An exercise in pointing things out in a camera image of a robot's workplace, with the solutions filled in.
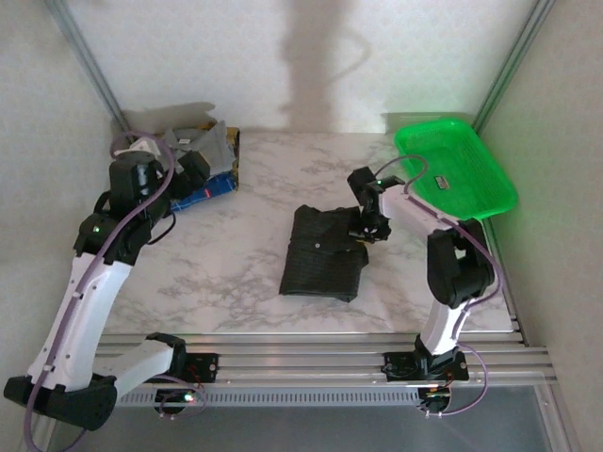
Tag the small basket label sticker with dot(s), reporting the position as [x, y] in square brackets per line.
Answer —
[441, 183]

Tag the aluminium table side rail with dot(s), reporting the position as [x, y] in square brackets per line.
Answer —
[511, 306]

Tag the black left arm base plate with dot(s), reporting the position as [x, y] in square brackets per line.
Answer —
[207, 367]

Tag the grey button-up shirt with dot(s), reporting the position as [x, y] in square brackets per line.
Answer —
[216, 150]

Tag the blue patterned folded shirt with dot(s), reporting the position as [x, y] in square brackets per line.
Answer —
[216, 188]

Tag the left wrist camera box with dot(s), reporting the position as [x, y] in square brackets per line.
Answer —
[139, 148]

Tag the aluminium rail frame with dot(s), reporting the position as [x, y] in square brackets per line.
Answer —
[301, 362]

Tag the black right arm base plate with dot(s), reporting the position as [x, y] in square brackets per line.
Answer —
[400, 367]

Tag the black pinstripe long sleeve shirt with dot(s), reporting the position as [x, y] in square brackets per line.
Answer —
[320, 263]

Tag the aluminium corner post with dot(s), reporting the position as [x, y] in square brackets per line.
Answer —
[95, 70]
[509, 70]

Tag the green plastic basket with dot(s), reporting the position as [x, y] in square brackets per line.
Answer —
[471, 141]

